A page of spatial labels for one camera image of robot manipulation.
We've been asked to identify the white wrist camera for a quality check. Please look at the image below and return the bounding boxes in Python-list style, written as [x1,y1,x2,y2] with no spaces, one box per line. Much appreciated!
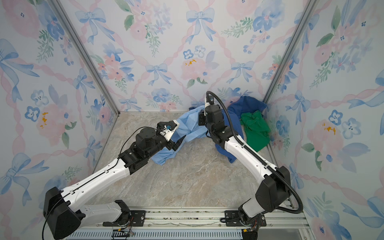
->
[158,120,180,142]
[204,95,214,110]

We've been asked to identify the dark blue shirt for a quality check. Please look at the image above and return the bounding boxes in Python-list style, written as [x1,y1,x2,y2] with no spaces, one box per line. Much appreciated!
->
[189,96,267,164]

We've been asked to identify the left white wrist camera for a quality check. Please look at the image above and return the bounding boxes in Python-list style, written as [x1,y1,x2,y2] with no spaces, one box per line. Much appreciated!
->
[158,120,180,142]

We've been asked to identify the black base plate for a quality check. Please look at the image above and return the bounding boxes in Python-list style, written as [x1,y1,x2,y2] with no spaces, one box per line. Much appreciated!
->
[220,211,267,228]
[103,211,146,227]

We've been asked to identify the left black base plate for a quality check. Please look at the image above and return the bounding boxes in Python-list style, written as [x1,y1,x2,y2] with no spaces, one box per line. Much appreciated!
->
[103,211,146,227]

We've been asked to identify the left aluminium corner post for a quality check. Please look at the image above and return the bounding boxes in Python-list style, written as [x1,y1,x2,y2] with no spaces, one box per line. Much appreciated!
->
[48,0,120,116]

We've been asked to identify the light blue shirt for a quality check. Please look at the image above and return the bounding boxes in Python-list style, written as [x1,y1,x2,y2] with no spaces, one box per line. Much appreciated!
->
[151,106,207,166]

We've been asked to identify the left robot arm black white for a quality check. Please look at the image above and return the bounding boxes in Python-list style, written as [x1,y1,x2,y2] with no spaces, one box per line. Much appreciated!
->
[43,120,184,240]

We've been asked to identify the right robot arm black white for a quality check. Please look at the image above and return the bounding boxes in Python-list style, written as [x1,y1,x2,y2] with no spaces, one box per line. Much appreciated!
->
[199,104,291,226]

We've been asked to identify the green cloth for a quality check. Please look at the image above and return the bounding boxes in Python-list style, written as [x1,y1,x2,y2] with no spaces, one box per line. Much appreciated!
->
[240,111,271,152]

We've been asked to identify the aluminium corner post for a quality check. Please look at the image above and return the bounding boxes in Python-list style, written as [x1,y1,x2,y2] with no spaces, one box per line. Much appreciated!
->
[263,0,318,104]
[48,0,120,116]

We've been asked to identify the black corrugated cable conduit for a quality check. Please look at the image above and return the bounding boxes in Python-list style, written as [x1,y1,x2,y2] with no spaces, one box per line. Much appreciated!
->
[205,90,304,214]

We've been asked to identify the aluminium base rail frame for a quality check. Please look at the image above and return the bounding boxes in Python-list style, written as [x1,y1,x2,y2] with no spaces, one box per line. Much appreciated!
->
[67,208,315,240]

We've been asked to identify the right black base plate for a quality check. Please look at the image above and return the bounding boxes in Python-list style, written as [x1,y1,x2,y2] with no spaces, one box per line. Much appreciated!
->
[220,211,267,228]

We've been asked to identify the right aluminium corner post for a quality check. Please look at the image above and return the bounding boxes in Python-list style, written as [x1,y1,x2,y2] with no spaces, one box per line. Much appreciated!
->
[263,0,318,104]

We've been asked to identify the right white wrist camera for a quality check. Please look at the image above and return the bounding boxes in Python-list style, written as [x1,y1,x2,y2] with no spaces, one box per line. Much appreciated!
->
[204,95,214,110]

